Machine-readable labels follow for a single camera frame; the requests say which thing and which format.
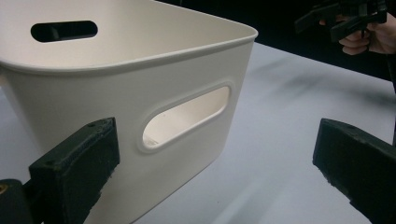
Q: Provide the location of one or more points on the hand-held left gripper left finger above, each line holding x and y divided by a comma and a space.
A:
74, 165

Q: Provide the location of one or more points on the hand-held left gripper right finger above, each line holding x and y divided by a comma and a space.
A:
358, 158

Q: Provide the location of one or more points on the white plastic storage bin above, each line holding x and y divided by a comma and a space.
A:
93, 93

